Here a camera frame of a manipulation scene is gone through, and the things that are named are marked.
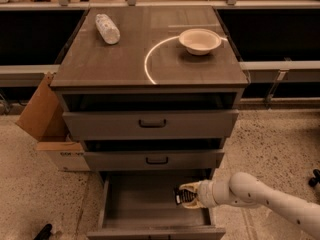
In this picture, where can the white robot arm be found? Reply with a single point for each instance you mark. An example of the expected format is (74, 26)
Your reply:
(244, 190)

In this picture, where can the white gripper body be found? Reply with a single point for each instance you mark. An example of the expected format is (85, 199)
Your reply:
(207, 193)

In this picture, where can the black object on floor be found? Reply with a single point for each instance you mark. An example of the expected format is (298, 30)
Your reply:
(45, 233)

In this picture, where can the brown cardboard box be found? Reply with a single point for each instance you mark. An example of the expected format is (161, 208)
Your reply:
(42, 119)

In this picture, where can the middle grey drawer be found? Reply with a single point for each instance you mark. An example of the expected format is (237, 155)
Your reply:
(153, 160)

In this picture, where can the grey drawer cabinet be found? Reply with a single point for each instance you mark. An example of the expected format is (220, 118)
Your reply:
(149, 70)

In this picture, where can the black chair caster wheel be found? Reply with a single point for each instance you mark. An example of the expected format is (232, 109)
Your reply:
(315, 179)

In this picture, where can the white paper bowl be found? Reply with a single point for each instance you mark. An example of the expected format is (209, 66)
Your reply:
(199, 42)

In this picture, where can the grey metal rail shelf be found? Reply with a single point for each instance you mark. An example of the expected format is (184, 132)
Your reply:
(25, 75)

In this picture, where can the top grey drawer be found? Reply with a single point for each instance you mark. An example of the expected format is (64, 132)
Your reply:
(143, 125)

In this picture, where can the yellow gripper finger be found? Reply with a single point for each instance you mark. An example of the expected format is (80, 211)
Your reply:
(192, 187)
(194, 204)

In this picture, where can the white plastic water bottle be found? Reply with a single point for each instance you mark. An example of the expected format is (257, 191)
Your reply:
(107, 29)

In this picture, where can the bottom grey open drawer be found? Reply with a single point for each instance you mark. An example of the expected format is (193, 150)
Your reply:
(140, 205)

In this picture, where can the black rxbar chocolate bar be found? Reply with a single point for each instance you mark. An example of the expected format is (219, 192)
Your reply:
(184, 196)

